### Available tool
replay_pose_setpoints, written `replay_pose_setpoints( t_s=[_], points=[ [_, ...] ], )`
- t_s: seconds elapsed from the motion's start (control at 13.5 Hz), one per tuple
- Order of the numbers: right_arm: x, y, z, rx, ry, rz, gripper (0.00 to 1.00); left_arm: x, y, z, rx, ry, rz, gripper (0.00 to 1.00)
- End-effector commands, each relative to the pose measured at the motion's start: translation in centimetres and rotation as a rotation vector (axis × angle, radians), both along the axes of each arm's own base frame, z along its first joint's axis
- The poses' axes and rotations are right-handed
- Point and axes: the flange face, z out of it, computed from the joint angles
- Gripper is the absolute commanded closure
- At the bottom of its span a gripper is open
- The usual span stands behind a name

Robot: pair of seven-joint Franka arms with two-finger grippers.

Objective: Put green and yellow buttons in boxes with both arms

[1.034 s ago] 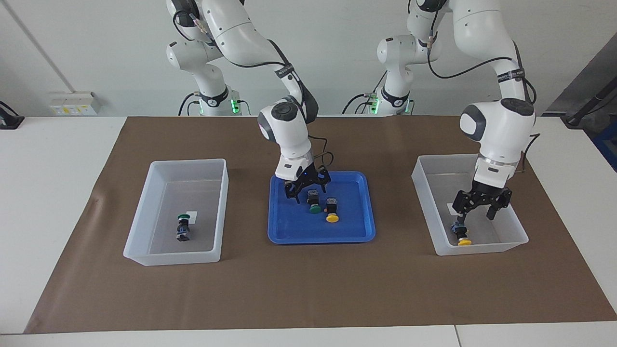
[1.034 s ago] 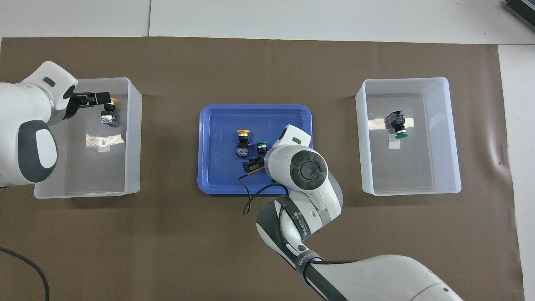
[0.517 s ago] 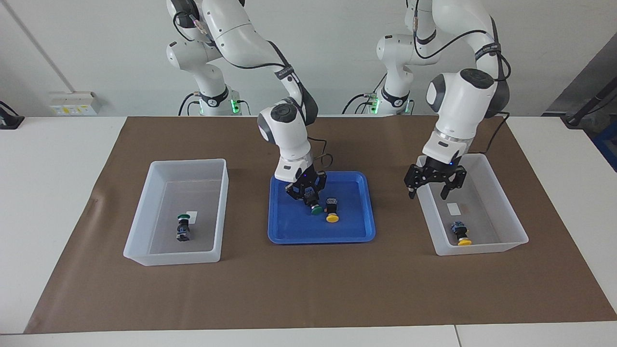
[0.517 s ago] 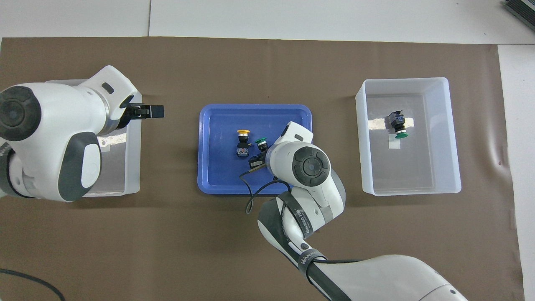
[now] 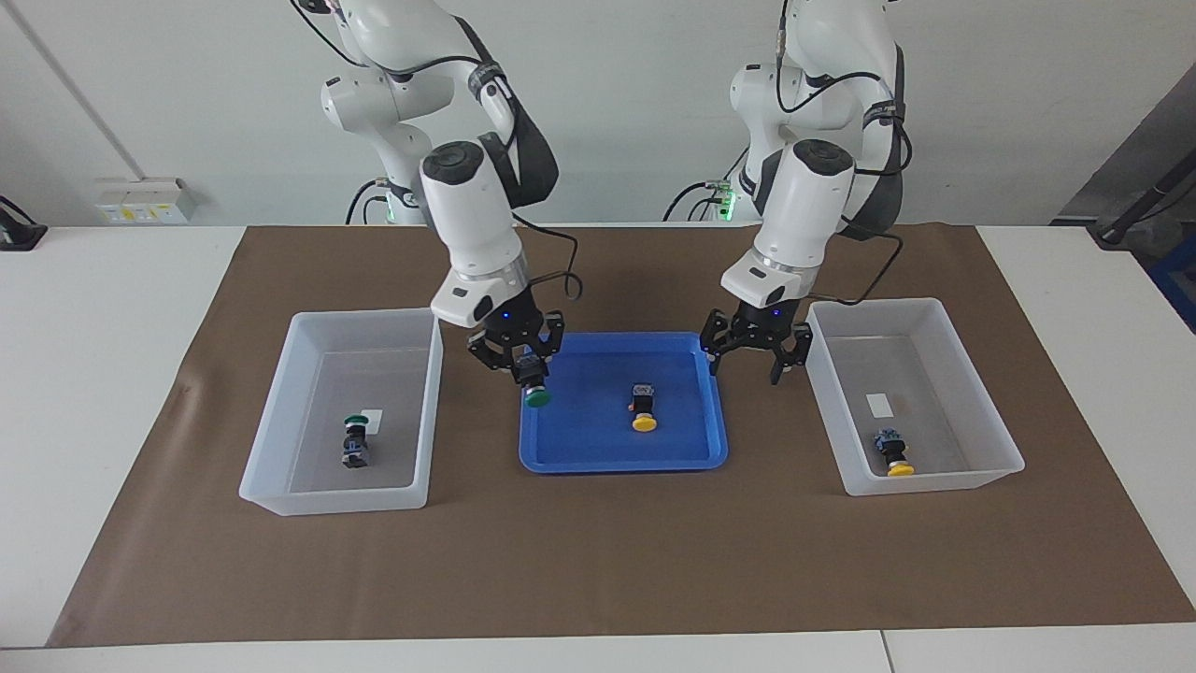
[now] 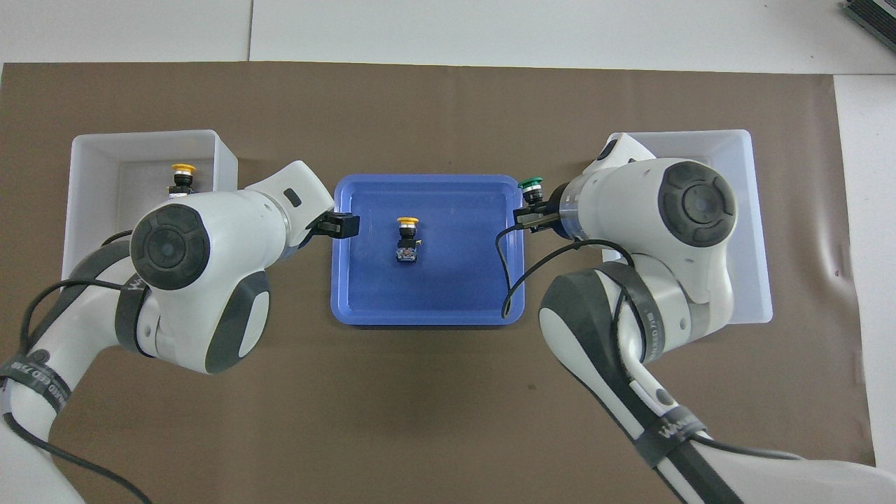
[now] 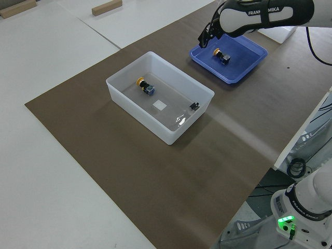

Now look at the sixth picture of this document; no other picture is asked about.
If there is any dark grey ribbed device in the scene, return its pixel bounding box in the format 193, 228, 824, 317
843, 0, 896, 43

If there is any yellow push button switch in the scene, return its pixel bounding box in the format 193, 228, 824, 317
394, 216, 422, 265
167, 162, 198, 198

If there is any green push button switch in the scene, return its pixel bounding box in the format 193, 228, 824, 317
517, 177, 548, 209

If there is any brown paper table mat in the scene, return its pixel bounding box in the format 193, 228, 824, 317
0, 62, 877, 504

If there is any translucent white plastic box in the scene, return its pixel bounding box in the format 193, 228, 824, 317
62, 129, 239, 281
602, 129, 774, 324

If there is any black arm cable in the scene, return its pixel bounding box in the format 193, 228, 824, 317
495, 223, 634, 321
0, 231, 151, 504

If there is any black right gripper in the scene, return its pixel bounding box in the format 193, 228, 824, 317
514, 189, 564, 235

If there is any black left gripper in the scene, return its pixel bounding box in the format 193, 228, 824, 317
308, 213, 361, 246

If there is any blue plastic tray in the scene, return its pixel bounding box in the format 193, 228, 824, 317
330, 174, 527, 326

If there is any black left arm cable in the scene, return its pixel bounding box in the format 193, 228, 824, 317
0, 231, 151, 504

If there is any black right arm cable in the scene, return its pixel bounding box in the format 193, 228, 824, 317
495, 223, 634, 321

